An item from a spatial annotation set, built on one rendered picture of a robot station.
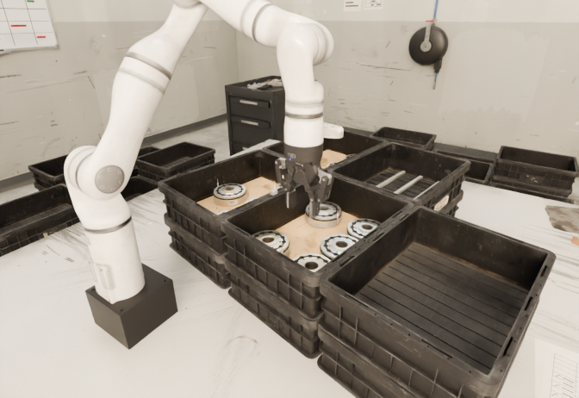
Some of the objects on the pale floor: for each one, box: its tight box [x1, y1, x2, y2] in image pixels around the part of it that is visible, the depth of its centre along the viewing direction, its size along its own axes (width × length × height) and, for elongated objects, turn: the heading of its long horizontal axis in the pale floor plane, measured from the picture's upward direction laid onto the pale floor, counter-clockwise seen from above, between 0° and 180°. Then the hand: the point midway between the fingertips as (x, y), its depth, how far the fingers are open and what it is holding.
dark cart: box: [225, 75, 317, 156], centre depth 293 cm, size 60×45×90 cm
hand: (301, 205), depth 73 cm, fingers open, 5 cm apart
